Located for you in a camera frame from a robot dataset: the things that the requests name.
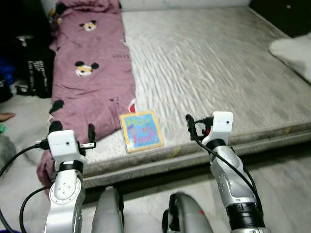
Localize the purple cartoon mouse blanket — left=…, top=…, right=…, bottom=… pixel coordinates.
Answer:
left=36, top=0, right=138, bottom=187

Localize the white pillow with writing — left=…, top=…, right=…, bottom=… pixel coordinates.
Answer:
left=269, top=33, right=311, bottom=82

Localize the grey robot right leg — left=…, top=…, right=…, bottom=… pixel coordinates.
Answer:
left=163, top=192, right=214, bottom=233

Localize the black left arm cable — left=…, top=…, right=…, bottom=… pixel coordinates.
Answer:
left=19, top=186, right=53, bottom=233

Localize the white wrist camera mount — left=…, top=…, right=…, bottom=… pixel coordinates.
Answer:
left=47, top=129, right=81, bottom=160
left=212, top=111, right=234, bottom=147

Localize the black left wrist camera cable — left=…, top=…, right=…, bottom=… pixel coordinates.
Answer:
left=0, top=140, right=49, bottom=178

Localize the black bag with white print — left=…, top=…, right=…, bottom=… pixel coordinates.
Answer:
left=14, top=34, right=55, bottom=99

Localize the person bare leg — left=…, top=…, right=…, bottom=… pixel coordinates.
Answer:
left=0, top=112, right=16, bottom=122

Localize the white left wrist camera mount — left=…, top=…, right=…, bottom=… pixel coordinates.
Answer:
left=47, top=129, right=81, bottom=160

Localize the white quilted mattress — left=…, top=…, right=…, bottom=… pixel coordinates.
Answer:
left=80, top=6, right=311, bottom=189

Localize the blue yellow picture book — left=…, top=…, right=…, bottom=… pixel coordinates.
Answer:
left=119, top=110, right=165, bottom=154

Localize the black bed frame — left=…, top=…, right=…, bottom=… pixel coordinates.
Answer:
left=80, top=141, right=311, bottom=192

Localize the grey robot left leg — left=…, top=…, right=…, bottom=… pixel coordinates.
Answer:
left=91, top=186, right=125, bottom=233

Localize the blue bag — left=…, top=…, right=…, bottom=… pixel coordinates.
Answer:
left=0, top=57, right=16, bottom=87

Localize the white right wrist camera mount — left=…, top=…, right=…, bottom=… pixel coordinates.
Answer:
left=212, top=111, right=234, bottom=147

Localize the grey robot leg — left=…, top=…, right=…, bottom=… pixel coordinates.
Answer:
left=163, top=192, right=214, bottom=233
left=91, top=186, right=125, bottom=233

